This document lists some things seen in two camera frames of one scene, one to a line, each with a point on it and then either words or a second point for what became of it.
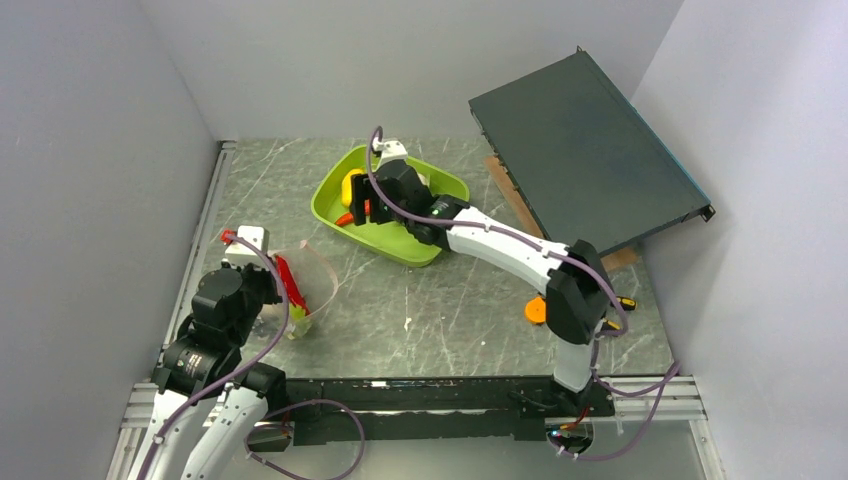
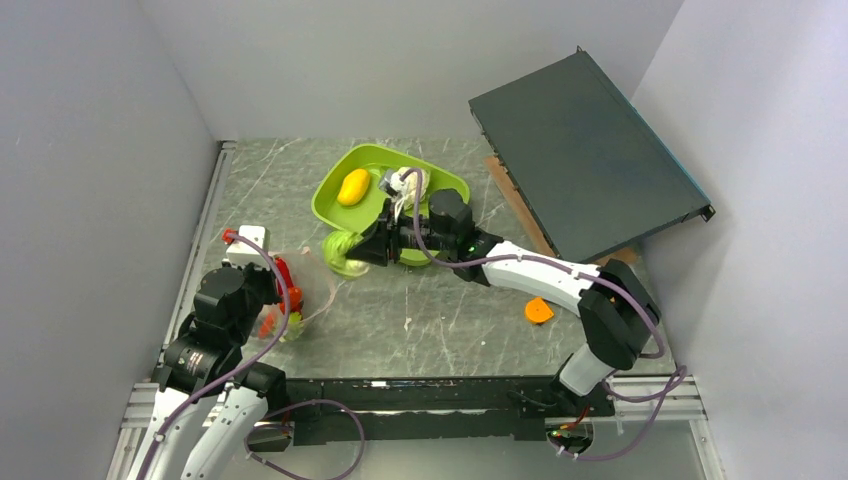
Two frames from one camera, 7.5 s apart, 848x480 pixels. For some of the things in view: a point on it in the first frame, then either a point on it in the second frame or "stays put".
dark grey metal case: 586,163 stays put
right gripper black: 359,192 -> 382,245
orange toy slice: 536,310 stays put
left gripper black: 268,277 stays put
